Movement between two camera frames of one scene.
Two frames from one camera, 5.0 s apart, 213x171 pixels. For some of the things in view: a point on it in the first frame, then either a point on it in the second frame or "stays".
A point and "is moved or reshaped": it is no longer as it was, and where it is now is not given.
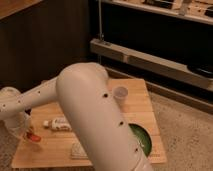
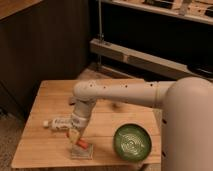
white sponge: x=77 y=152 stays
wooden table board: x=58 y=148 stays
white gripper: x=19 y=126 to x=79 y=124
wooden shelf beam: x=150 y=61 stays
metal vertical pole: x=101 y=36 stays
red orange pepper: x=33 y=137 is moved or reshaped
